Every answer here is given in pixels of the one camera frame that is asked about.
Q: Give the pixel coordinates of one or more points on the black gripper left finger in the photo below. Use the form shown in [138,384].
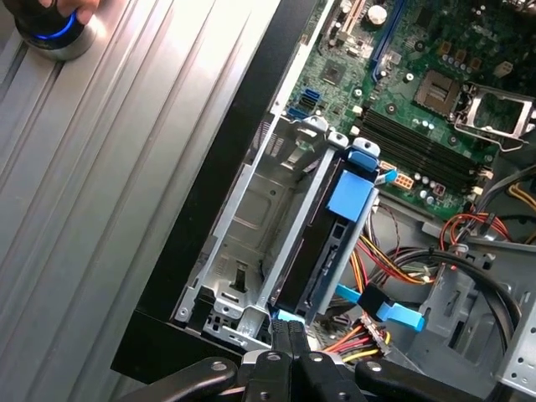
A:
[268,377]

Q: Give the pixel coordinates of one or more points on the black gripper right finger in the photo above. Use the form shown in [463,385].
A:
[322,377]

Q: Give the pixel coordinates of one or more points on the hard disk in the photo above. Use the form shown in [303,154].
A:
[310,259]

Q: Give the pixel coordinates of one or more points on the grey metal disk bay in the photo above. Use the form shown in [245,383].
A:
[251,197]

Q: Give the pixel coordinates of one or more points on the person's hand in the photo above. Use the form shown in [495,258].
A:
[84,10]

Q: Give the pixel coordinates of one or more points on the grey metal drive cage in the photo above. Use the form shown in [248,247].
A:
[460,318]

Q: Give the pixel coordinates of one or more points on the open black PC case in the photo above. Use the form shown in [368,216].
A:
[234,125]

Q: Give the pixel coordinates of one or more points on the green motherboard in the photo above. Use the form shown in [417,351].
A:
[335,98]

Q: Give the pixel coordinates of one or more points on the metal socket cover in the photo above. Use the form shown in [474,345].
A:
[486,129]

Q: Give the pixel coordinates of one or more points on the CPU socket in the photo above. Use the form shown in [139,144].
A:
[435,87]

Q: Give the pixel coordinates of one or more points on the blue expansion slot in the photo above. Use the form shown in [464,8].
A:
[386,42]

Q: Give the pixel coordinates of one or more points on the tan expansion slot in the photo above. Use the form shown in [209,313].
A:
[352,19]

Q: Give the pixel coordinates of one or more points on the silver coin battery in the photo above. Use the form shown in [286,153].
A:
[377,14]

